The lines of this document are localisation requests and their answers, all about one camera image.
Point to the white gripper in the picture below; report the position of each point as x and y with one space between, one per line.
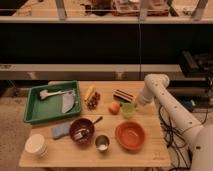
145 96

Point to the green pepper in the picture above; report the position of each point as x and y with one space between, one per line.
135 107

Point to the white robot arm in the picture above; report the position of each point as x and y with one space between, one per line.
198 137

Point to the red bowl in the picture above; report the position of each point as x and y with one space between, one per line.
130 135

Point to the dark brown bowl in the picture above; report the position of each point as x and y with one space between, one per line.
73 129

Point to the light green cup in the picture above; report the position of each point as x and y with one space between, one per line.
127 111

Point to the striped chocolate block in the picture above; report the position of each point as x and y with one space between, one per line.
123 95

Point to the orange fruit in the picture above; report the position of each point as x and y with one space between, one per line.
114 108

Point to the wooden board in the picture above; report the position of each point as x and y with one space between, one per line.
65 153

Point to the yellow corn cob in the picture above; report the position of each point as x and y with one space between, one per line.
89 92

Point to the small metal cup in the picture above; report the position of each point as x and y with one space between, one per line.
102 143

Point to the metal spoon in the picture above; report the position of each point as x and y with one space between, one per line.
85 128

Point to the grey plate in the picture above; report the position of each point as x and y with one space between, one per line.
68 101

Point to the blue sponge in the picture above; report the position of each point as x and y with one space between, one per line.
60 131

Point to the green plastic tray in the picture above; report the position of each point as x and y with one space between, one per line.
39 111

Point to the white brush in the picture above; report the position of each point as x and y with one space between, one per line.
45 93

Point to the white stacked bowls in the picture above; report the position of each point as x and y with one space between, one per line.
36 145

